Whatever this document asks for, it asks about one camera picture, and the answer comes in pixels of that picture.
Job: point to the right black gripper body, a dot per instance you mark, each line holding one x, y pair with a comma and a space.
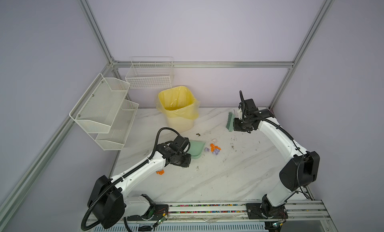
240, 124

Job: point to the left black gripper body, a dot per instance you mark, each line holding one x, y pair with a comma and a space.
183, 160

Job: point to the green plastic dustpan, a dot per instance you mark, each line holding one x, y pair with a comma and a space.
196, 149

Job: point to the green hand brush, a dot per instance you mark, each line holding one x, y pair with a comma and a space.
230, 122

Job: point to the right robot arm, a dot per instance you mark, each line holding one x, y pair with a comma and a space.
301, 166

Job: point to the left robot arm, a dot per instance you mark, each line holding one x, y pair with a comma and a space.
108, 203

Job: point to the orange purple scraps left-centre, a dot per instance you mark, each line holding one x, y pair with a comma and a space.
213, 149

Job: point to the orange scrap far left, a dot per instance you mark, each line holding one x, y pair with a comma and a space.
160, 172

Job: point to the yellow lined trash bin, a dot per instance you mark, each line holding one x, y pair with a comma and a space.
179, 106

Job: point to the lower white mesh shelf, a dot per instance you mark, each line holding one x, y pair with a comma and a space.
116, 139

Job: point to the white mesh shelf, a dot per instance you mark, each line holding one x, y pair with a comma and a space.
116, 139
97, 109

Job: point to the upper white mesh shelf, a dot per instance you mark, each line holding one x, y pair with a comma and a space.
97, 109

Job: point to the white wire basket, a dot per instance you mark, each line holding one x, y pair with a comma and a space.
151, 73

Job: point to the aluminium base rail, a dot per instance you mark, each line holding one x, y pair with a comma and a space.
295, 216

